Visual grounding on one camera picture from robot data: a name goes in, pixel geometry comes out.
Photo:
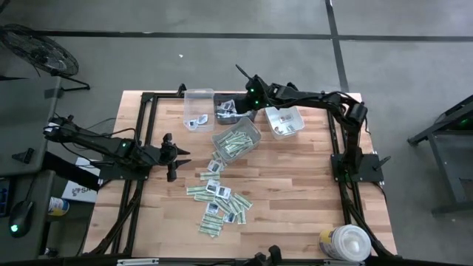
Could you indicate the white blue yellow can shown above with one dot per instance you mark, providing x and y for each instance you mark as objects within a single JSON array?
[{"x": 59, "y": 206}]

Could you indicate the black bracket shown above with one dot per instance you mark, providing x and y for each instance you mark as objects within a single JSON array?
[{"x": 25, "y": 155}]

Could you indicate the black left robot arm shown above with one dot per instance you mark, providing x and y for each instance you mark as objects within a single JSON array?
[{"x": 99, "y": 142}]

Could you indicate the white cardboard box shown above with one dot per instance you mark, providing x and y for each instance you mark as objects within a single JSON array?
[{"x": 79, "y": 192}]

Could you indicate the black floor fan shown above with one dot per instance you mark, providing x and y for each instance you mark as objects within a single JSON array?
[{"x": 40, "y": 51}]

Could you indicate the grey desk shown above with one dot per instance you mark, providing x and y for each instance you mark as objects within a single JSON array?
[{"x": 26, "y": 247}]

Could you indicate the white-lidded wipes canister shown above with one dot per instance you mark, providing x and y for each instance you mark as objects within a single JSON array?
[{"x": 349, "y": 244}]

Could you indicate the black plastic bin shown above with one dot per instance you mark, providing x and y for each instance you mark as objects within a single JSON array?
[{"x": 221, "y": 119}]

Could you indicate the grey plastic bin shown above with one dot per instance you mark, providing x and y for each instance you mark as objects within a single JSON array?
[{"x": 218, "y": 142}]

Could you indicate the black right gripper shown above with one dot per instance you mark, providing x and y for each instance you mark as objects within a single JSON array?
[{"x": 258, "y": 92}]

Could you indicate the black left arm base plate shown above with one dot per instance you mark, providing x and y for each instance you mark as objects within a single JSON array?
[{"x": 122, "y": 175}]

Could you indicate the black metal cart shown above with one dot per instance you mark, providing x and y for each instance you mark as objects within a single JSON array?
[{"x": 447, "y": 155}]

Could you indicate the grey side table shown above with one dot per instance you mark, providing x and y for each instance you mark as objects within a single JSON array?
[{"x": 26, "y": 107}]

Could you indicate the white plastic bin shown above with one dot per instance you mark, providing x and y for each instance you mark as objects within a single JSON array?
[{"x": 284, "y": 111}]

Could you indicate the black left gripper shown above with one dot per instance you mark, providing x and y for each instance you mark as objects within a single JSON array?
[{"x": 169, "y": 155}]

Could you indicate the black computer mouse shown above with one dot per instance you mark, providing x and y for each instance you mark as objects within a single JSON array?
[{"x": 22, "y": 218}]

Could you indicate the green striped adhesive bandage packet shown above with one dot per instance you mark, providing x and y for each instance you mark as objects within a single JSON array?
[
  {"x": 241, "y": 216},
  {"x": 236, "y": 140},
  {"x": 196, "y": 190},
  {"x": 245, "y": 139},
  {"x": 222, "y": 205},
  {"x": 212, "y": 219},
  {"x": 233, "y": 205},
  {"x": 210, "y": 230},
  {"x": 244, "y": 201},
  {"x": 217, "y": 155},
  {"x": 204, "y": 197},
  {"x": 210, "y": 176},
  {"x": 226, "y": 139},
  {"x": 234, "y": 149}
]

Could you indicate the silver metal bracket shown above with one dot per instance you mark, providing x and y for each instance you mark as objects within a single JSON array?
[
  {"x": 343, "y": 263},
  {"x": 136, "y": 262}
]

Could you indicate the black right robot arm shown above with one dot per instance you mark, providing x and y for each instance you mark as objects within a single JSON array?
[{"x": 314, "y": 99}]

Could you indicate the clear plastic bin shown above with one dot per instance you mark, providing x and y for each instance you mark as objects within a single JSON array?
[{"x": 199, "y": 103}]

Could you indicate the black keyboard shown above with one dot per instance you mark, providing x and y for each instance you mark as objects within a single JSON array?
[{"x": 3, "y": 196}]

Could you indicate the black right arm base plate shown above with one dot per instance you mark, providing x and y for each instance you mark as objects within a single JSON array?
[{"x": 369, "y": 171}]

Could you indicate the black curved object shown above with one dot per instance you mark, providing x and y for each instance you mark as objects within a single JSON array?
[{"x": 275, "y": 253}]

